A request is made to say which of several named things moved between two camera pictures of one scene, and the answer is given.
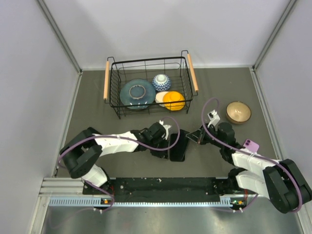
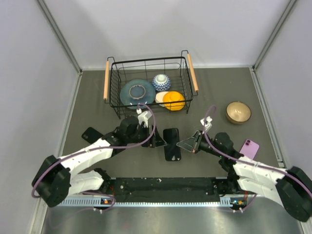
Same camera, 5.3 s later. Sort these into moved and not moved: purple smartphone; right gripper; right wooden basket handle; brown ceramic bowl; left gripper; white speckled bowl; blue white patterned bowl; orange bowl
Moved: right gripper; left gripper
Not moved: right wooden basket handle; blue white patterned bowl; orange bowl; brown ceramic bowl; white speckled bowl; purple smartphone
